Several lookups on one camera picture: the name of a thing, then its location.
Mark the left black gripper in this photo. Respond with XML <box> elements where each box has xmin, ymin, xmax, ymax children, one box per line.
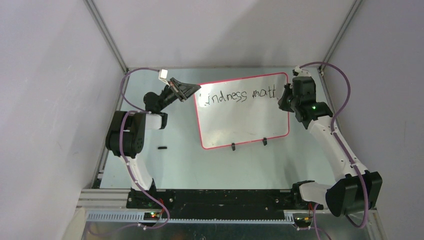
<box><xmin>158</xmin><ymin>77</ymin><xmax>200</xmax><ymax>112</ymax></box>

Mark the pink framed whiteboard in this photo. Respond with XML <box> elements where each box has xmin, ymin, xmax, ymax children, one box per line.
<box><xmin>194</xmin><ymin>72</ymin><xmax>290</xmax><ymax>150</ymax></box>

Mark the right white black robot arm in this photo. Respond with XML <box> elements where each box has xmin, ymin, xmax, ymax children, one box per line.
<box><xmin>278</xmin><ymin>76</ymin><xmax>383</xmax><ymax>217</ymax></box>

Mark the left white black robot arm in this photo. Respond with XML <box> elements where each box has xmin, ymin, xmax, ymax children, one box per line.
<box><xmin>105</xmin><ymin>77</ymin><xmax>201</xmax><ymax>208</ymax></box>

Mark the right circuit board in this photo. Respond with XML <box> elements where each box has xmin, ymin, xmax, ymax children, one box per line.
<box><xmin>294</xmin><ymin>217</ymin><xmax>313</xmax><ymax>228</ymax></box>

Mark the circuit board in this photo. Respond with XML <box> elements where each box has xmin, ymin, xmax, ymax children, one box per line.
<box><xmin>143</xmin><ymin>211</ymin><xmax>162</xmax><ymax>221</ymax></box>
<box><xmin>294</xmin><ymin>217</ymin><xmax>313</xmax><ymax>228</ymax></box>

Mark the left circuit board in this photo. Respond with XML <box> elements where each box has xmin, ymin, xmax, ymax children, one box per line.
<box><xmin>143</xmin><ymin>211</ymin><xmax>162</xmax><ymax>221</ymax></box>

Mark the white object at corner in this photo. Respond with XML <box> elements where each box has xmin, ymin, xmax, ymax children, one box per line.
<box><xmin>62</xmin><ymin>207</ymin><xmax>87</xmax><ymax>240</ymax></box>

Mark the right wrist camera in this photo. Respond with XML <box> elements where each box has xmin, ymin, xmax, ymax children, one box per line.
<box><xmin>292</xmin><ymin>66</ymin><xmax>312</xmax><ymax>81</ymax></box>

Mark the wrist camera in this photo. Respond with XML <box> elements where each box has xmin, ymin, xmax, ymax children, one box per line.
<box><xmin>292</xmin><ymin>66</ymin><xmax>312</xmax><ymax>81</ymax></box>
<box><xmin>158</xmin><ymin>69</ymin><xmax>169</xmax><ymax>85</ymax></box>

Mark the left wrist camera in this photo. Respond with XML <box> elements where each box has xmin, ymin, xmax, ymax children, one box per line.
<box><xmin>158</xmin><ymin>69</ymin><xmax>169</xmax><ymax>85</ymax></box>

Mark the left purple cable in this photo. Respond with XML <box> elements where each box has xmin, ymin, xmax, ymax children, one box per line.
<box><xmin>118</xmin><ymin>67</ymin><xmax>171</xmax><ymax>240</ymax></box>

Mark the wire whiteboard stand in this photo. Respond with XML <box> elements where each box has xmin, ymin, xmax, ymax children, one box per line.
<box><xmin>230</xmin><ymin>137</ymin><xmax>268</xmax><ymax>152</ymax></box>

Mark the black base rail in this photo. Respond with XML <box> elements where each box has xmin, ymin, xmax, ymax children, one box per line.
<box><xmin>126</xmin><ymin>189</ymin><xmax>314</xmax><ymax>220</ymax></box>

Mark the aluminium frame profile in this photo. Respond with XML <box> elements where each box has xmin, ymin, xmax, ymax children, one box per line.
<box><xmin>76</xmin><ymin>188</ymin><xmax>130</xmax><ymax>211</ymax></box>

